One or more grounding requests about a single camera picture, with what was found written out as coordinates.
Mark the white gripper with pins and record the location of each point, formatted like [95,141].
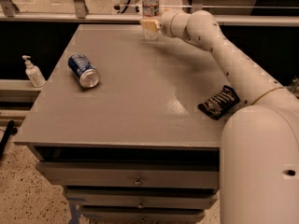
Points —
[165,23]

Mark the clear plastic water bottle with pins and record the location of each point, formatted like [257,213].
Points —
[150,10]

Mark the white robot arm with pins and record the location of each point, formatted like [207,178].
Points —
[259,160]

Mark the white pump dispenser bottle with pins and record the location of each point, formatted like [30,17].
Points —
[33,72]

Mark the blue soda can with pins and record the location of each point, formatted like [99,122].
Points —
[84,71]

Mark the grey drawer cabinet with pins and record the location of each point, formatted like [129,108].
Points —
[143,111]

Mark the black snack packet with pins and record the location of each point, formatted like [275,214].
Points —
[218,105]

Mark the top grey drawer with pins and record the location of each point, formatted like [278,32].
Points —
[127,175]

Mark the grey drawer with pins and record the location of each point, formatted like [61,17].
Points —
[141,198]
[127,175]
[142,215]

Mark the black pole on floor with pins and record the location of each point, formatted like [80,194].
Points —
[9,130]

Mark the middle grey drawer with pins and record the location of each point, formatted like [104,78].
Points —
[141,198]

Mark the bottom grey drawer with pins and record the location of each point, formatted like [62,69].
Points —
[142,215]

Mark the metal window rail frame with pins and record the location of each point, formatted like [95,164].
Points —
[227,12]

